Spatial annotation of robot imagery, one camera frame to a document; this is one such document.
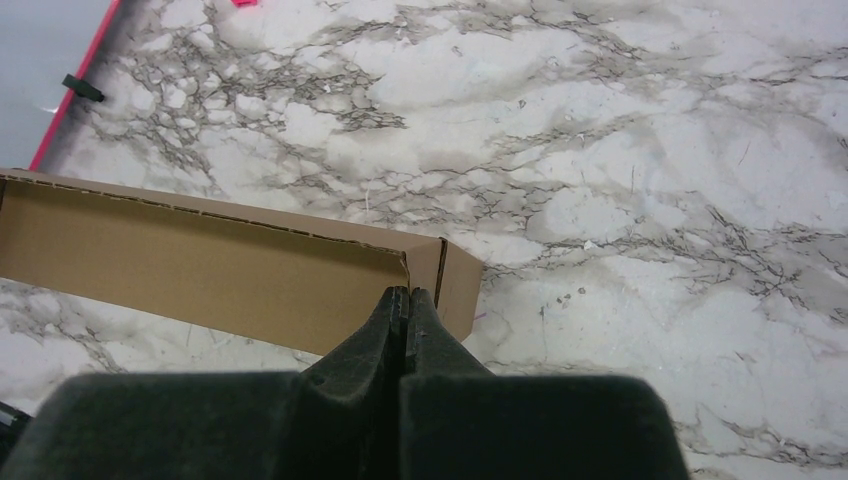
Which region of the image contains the pink framed whiteboard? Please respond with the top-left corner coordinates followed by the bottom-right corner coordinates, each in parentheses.
top-left (1, 0), bottom-right (120, 170)

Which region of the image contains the brown cardboard box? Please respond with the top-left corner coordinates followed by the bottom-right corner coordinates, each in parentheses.
top-left (1, 169), bottom-right (483, 355)

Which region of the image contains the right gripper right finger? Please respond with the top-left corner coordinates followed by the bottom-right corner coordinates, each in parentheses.
top-left (399, 289), bottom-right (688, 479)

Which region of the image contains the pink marker pen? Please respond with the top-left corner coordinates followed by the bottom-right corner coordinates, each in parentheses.
top-left (231, 0), bottom-right (259, 8)

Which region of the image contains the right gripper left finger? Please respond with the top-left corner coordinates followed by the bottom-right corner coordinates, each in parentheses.
top-left (1, 287), bottom-right (410, 479)

